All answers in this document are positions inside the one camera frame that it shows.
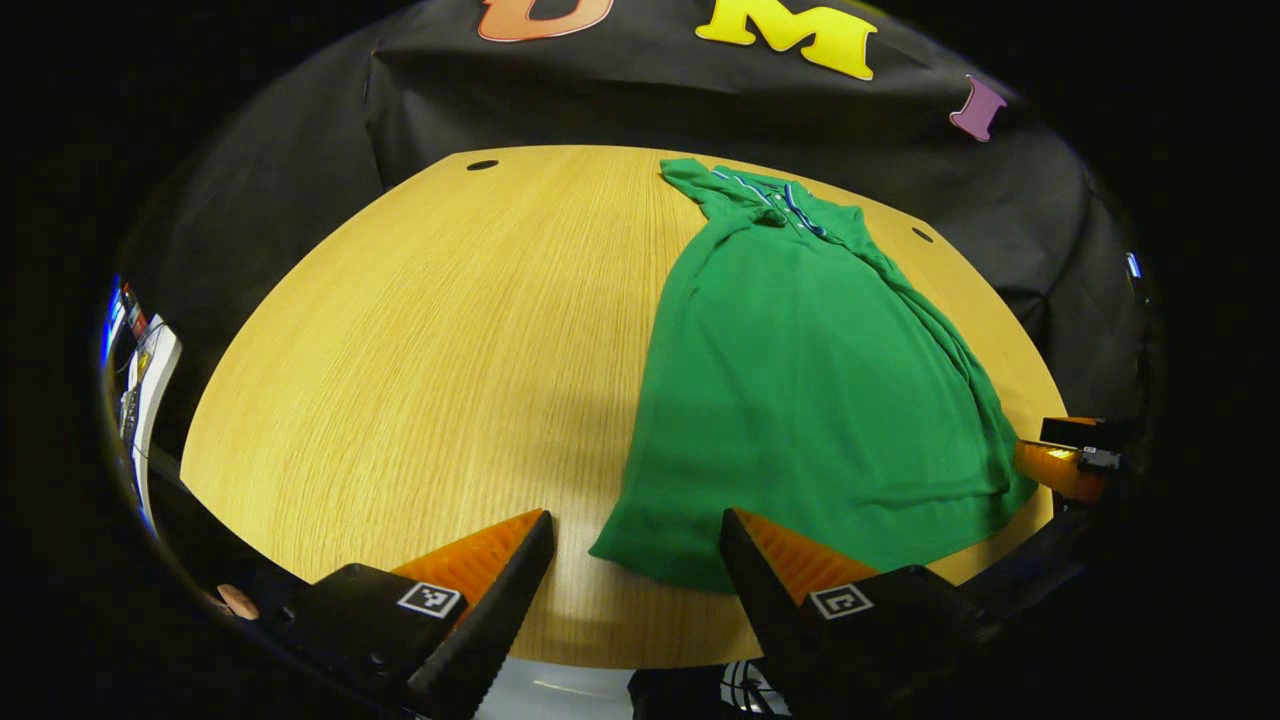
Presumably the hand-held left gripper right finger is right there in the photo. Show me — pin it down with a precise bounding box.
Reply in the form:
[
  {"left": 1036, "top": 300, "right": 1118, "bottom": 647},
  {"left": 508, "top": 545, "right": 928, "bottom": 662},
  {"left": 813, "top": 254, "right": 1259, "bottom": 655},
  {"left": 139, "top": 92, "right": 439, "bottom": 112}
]
[{"left": 719, "top": 506, "right": 1003, "bottom": 720}]

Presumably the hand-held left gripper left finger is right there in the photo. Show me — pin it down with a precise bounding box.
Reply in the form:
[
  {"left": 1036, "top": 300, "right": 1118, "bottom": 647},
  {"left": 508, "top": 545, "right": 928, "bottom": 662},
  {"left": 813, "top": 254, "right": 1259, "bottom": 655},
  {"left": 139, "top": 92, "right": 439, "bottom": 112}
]
[{"left": 234, "top": 507, "right": 558, "bottom": 720}]

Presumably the green T-shirt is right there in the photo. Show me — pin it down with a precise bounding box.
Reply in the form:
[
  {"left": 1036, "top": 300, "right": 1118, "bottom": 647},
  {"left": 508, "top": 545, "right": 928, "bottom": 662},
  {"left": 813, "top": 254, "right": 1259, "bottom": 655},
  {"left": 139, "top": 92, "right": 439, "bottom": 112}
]
[{"left": 588, "top": 157, "right": 1041, "bottom": 596}]

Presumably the person's dark printed clothing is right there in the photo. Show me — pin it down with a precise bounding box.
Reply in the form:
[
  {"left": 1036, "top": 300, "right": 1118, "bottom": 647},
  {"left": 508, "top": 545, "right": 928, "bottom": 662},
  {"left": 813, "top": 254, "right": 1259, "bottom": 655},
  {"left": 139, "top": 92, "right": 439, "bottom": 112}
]
[{"left": 628, "top": 660, "right": 796, "bottom": 720}]

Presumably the white side table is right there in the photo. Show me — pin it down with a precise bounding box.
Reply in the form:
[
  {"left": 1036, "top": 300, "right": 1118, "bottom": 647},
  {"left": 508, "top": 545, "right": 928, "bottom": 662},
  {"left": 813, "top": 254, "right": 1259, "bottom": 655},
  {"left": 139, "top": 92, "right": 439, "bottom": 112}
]
[{"left": 120, "top": 315, "right": 186, "bottom": 531}]

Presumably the black backdrop cloth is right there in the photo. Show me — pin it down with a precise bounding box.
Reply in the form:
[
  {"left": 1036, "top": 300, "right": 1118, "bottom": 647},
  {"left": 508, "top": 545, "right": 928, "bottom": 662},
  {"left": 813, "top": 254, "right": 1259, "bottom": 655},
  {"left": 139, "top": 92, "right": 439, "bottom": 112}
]
[{"left": 118, "top": 0, "right": 1153, "bottom": 456}]

